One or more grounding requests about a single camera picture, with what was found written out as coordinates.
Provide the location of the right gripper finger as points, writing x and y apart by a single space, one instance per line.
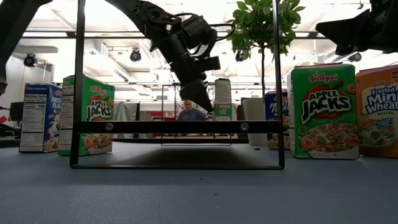
351 29

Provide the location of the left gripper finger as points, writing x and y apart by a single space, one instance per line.
199 93

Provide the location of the green Apple Jacks cereal box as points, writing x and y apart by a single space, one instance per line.
222 99
99 105
326 109

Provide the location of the blue Frosted Flakes cereal box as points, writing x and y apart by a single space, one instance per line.
34 124
269 105

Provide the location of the orange Frosted Mini-Wheats cereal box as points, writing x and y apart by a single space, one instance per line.
379 105

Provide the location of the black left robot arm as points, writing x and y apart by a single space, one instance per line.
136 12

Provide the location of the black metal wood-top shelf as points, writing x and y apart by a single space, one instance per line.
174 127

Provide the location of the person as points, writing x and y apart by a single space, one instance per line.
190 115

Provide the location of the black ceiling spotlight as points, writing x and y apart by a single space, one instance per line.
30 60
135 56
240 56
355 57

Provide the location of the white plant pot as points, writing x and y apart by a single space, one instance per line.
253 118

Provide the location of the gray hanging cloth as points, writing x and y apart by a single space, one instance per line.
126 110

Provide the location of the green leafy potted tree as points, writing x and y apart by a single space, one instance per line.
258 25

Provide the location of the blue table mat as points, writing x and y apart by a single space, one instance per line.
199 199

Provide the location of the black desk with monitors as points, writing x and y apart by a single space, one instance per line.
16 111

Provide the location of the red background object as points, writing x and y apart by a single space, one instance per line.
3 119

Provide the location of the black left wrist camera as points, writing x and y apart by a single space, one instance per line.
199 31

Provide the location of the black table frame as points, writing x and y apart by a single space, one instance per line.
9 142

